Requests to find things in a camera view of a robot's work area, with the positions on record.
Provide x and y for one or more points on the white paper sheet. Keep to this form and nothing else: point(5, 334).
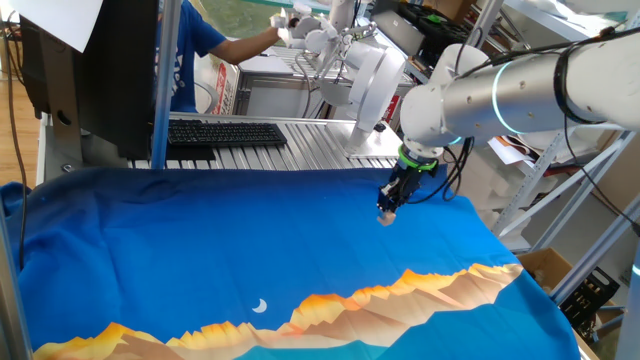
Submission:
point(55, 20)

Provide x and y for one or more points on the black keyboard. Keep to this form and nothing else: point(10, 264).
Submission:
point(225, 134)

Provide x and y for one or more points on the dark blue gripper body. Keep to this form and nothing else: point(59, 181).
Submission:
point(402, 187)

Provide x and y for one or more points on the small wooden block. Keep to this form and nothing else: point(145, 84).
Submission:
point(386, 220)

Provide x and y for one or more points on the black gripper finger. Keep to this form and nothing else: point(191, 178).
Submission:
point(382, 209)
point(394, 209)

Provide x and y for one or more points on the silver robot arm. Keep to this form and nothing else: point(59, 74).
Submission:
point(500, 100)

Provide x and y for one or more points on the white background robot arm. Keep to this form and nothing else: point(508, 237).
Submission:
point(365, 75)

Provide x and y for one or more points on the person in blue shirt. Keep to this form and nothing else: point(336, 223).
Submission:
point(192, 45)

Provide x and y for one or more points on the grey metal cabinet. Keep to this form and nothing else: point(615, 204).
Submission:
point(270, 95)

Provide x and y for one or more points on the metal shelf rack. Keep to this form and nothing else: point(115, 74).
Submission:
point(550, 185)

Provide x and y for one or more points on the blue mountain print cloth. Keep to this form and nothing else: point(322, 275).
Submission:
point(250, 240)

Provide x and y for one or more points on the bare person forearm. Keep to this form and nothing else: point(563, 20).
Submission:
point(245, 47)

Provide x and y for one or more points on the white foam blocks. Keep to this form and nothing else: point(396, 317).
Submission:
point(485, 185)

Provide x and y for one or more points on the open cardboard box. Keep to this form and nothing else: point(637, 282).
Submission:
point(542, 267)

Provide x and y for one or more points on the aluminium frame post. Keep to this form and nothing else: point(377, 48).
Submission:
point(166, 85)
point(12, 300)
point(595, 250)

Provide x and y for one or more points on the black plastic crate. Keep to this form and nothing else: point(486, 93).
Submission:
point(590, 297)

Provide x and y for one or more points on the black monitor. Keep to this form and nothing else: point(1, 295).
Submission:
point(117, 75)

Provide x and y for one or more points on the red white sign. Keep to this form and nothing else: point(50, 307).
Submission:
point(222, 90)

